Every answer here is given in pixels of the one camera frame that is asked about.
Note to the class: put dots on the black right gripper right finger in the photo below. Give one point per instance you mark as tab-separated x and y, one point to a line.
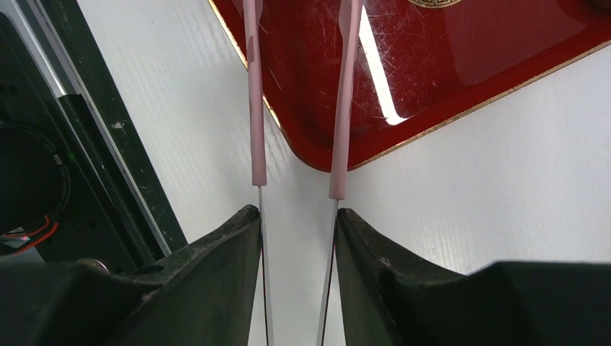
392	296

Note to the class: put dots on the pink silicone tongs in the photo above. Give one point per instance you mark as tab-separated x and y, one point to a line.
349	26

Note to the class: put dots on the red chocolate tray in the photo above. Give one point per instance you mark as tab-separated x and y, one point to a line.
419	66

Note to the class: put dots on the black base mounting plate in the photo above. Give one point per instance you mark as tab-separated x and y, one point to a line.
76	181

